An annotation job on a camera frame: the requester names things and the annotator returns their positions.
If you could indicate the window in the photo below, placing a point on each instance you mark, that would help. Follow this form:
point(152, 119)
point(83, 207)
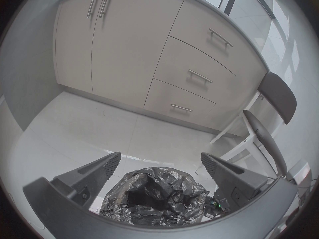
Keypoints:
point(229, 1)

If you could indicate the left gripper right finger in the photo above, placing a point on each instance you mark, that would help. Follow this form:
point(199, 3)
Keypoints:
point(236, 183)

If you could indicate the grey chair with white legs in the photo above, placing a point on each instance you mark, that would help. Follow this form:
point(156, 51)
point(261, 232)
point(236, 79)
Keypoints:
point(276, 93)

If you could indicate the black plastic bag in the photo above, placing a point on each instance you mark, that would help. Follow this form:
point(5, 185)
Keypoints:
point(174, 190)

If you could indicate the beige cabinet with drawers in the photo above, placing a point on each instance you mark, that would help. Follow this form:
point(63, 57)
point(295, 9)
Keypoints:
point(124, 58)

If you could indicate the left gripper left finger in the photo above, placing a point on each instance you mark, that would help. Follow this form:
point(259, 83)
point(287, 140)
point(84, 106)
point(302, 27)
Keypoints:
point(84, 183)

